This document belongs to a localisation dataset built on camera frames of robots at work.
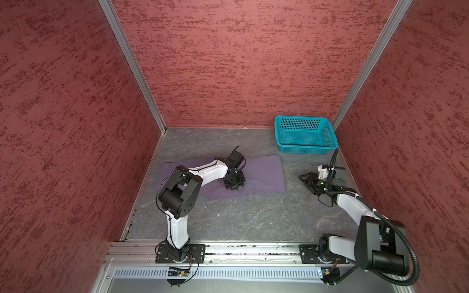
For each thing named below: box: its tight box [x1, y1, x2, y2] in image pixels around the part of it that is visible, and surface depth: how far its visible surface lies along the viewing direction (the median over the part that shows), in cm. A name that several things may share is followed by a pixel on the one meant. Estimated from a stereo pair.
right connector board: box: [319, 266, 341, 288], surface depth 73 cm
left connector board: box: [166, 267, 190, 288], surface depth 73 cm
